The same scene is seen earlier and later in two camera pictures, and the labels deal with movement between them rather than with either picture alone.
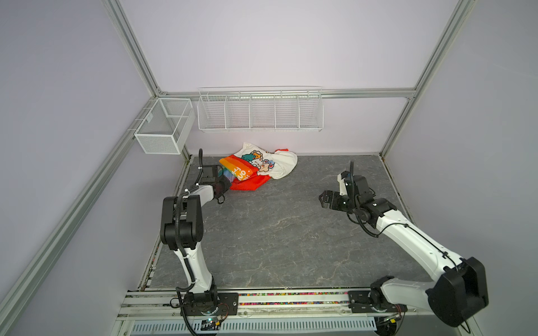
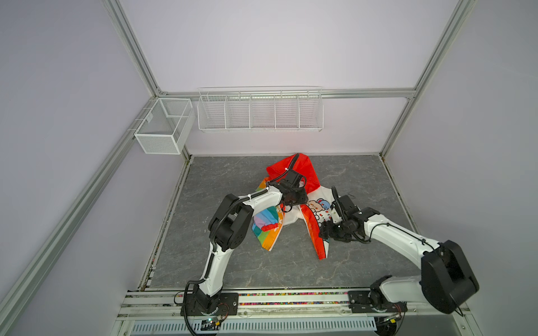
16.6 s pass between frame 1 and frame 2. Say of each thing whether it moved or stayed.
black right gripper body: moved
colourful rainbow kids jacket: moved
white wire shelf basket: stayed
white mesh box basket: stayed
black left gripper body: moved
